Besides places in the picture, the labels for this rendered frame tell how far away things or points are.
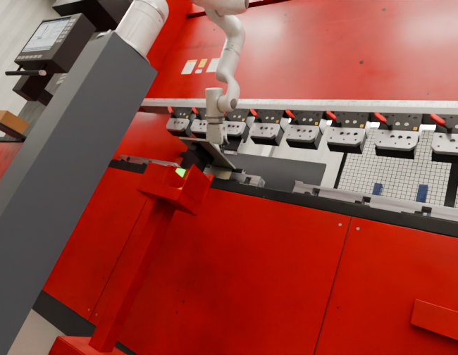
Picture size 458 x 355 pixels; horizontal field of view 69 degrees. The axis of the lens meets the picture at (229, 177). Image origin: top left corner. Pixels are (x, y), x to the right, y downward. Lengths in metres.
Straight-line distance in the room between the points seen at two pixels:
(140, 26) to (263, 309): 1.02
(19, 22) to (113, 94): 7.82
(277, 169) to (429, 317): 1.35
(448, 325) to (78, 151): 1.10
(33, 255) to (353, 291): 0.92
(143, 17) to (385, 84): 1.03
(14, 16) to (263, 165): 7.35
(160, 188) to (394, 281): 0.83
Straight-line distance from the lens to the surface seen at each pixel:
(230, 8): 1.61
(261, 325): 1.23
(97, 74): 1.05
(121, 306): 1.26
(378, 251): 1.18
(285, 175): 2.14
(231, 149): 1.74
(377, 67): 1.72
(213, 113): 1.58
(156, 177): 1.27
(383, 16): 1.95
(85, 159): 1.02
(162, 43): 2.58
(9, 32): 8.74
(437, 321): 1.12
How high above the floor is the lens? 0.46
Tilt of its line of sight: 17 degrees up
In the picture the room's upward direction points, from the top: 22 degrees clockwise
